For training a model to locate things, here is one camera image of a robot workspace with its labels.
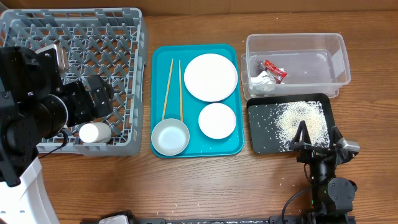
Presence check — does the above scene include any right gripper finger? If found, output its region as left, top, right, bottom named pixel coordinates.
left=289, top=121, right=312, bottom=151
left=330, top=126, right=343, bottom=146

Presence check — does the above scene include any white cup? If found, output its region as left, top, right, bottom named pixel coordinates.
left=78, top=123, right=112, bottom=143

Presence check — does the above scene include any red snack wrapper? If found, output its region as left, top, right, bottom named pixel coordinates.
left=256, top=60, right=287, bottom=84

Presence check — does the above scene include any white napkin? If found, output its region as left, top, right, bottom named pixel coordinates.
left=250, top=68, right=287, bottom=85

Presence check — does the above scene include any wooden chopstick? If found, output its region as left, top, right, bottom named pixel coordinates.
left=162, top=58, right=174, bottom=121
left=178, top=60, right=183, bottom=122

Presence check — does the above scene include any grey shallow bowl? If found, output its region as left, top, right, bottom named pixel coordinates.
left=151, top=118, right=190, bottom=156

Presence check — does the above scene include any white rice bowl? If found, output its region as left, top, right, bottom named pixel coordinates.
left=198, top=103, right=237, bottom=139

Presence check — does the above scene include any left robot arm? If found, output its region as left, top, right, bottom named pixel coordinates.
left=1, top=44, right=114, bottom=223

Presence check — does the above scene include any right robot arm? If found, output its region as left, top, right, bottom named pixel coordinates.
left=281, top=121, right=360, bottom=224

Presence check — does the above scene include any grey plastic dishwasher rack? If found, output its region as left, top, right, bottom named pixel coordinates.
left=1, top=7, right=149, bottom=156

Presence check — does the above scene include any clear plastic waste bin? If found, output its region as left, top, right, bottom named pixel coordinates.
left=241, top=33, right=351, bottom=100

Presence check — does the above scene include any pile of rice grains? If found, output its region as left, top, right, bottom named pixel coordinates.
left=256, top=100, right=331, bottom=152

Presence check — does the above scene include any black plastic tray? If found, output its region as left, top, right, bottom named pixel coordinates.
left=246, top=93, right=335, bottom=154

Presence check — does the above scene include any teal plastic serving tray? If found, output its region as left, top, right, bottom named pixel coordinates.
left=150, top=44, right=244, bottom=158

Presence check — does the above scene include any large white plate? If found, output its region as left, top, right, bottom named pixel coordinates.
left=183, top=54, right=238, bottom=103

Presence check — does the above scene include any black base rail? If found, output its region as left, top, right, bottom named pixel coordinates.
left=80, top=210, right=357, bottom=224

